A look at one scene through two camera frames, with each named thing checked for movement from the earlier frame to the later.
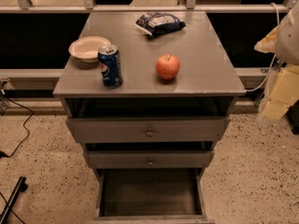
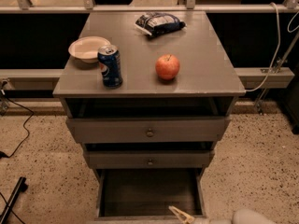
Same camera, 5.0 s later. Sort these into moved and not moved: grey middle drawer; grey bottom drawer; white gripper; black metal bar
Moved: white gripper
Not moved: grey middle drawer; black metal bar; grey bottom drawer
